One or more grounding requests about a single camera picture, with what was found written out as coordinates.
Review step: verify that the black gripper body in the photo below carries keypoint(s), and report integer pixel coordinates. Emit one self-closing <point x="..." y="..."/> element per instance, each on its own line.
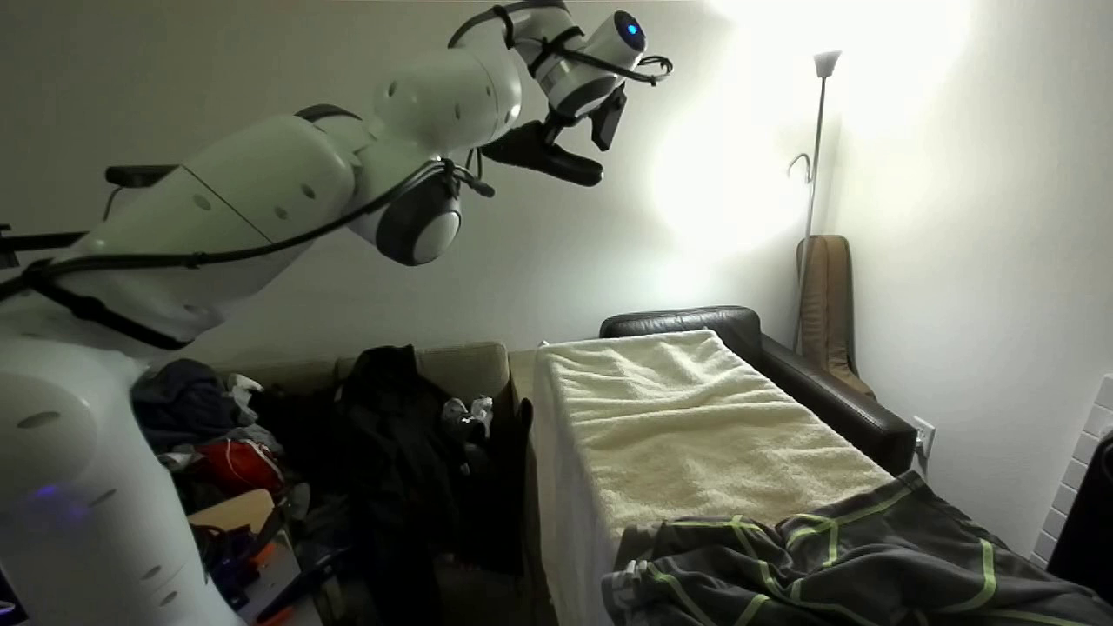
<point x="605" y="115"/>

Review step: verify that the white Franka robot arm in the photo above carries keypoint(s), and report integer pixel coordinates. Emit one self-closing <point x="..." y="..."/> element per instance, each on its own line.
<point x="265" y="196"/>

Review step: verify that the beige sofa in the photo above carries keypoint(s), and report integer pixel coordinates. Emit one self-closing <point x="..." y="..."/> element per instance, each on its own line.
<point x="465" y="367"/>

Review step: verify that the thin white floor lamp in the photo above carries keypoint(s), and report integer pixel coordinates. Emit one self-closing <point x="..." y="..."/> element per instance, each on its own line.
<point x="818" y="139"/>

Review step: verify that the brown wicker board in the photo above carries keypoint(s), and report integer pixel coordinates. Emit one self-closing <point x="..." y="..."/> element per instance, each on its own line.
<point x="826" y="300"/>

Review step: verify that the cream covered table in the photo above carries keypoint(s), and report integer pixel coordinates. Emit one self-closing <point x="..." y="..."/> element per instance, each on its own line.
<point x="682" y="438"/>

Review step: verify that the black leather armchair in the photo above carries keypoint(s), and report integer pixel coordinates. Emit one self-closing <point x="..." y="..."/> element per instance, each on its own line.
<point x="810" y="384"/>

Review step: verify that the black jacket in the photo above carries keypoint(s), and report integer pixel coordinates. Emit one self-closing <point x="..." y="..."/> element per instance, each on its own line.
<point x="402" y="464"/>

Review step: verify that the dark green striped cloth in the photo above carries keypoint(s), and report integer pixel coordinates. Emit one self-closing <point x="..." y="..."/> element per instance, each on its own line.
<point x="857" y="559"/>

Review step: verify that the red garment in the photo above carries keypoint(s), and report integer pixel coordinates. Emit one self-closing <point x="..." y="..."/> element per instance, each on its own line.
<point x="239" y="464"/>

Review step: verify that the dark blue garment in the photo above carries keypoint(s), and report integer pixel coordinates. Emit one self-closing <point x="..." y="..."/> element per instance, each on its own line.
<point x="186" y="402"/>

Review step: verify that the white wall outlet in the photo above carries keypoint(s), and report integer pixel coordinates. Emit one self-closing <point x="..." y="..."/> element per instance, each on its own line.
<point x="923" y="438"/>

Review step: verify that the black bar camera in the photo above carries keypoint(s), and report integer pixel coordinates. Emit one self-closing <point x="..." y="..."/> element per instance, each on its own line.
<point x="134" y="174"/>

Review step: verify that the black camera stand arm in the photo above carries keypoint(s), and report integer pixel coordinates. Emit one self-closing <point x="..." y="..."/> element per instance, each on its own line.
<point x="38" y="239"/>

